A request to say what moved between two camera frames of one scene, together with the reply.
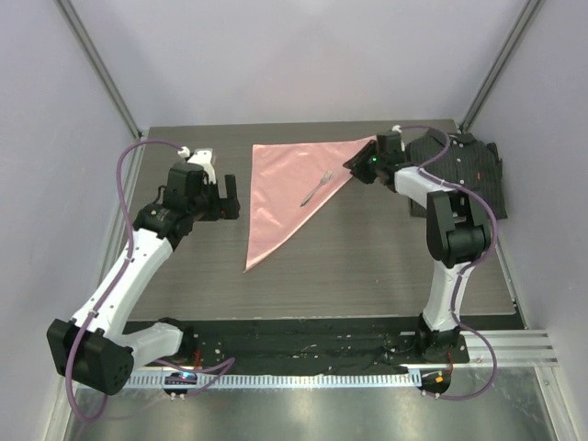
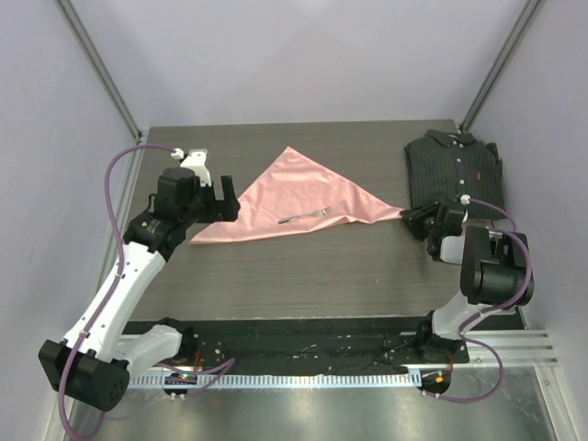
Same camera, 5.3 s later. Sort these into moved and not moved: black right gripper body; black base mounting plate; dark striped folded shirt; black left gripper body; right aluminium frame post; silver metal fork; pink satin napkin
Moved: pink satin napkin; silver metal fork; black right gripper body
Not moved: black left gripper body; black base mounting plate; dark striped folded shirt; right aluminium frame post
